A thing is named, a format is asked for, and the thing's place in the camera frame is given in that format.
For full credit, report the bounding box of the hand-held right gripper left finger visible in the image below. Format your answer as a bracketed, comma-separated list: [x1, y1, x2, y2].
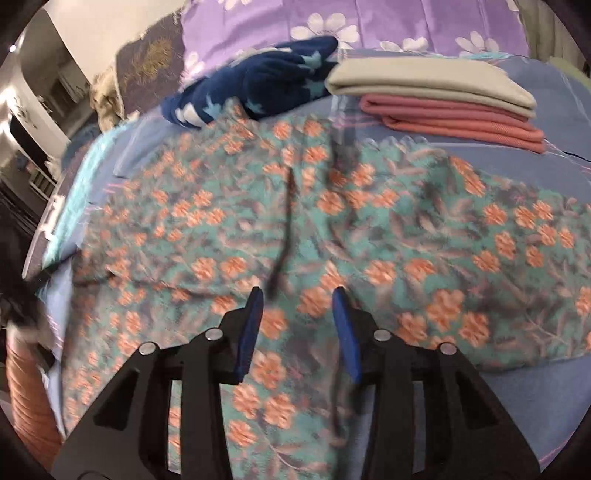
[50, 286, 265, 480]

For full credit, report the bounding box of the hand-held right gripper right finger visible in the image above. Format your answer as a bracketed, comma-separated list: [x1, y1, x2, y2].
[331, 285, 541, 480]

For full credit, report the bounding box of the teal orange floral garment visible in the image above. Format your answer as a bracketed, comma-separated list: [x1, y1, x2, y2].
[60, 108, 591, 480]

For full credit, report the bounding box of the white shelving unit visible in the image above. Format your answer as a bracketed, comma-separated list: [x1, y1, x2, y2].
[0, 9, 93, 213]

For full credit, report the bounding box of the beige fuzzy blanket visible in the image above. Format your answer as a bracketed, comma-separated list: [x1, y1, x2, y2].
[89, 69, 125, 132]

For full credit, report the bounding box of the pink folded cloth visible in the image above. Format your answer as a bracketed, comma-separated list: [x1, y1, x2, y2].
[359, 93, 546, 154]

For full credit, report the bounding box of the navy star print cloth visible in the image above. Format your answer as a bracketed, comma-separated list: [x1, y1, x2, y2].
[161, 36, 340, 130]

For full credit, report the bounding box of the dark brown patterned pillow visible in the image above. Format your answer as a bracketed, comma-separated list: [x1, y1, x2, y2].
[115, 25, 185, 116]

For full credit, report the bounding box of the beige folded cloth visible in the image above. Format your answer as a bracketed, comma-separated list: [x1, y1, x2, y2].
[324, 59, 537, 118]

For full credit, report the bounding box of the purple floral pillow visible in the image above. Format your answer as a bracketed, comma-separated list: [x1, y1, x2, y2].
[180, 0, 529, 88]

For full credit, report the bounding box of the light green cloth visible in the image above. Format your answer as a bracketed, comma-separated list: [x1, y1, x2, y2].
[547, 55, 591, 90]

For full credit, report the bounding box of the pale curtain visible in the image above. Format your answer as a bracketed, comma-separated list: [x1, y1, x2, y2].
[512, 0, 591, 65]

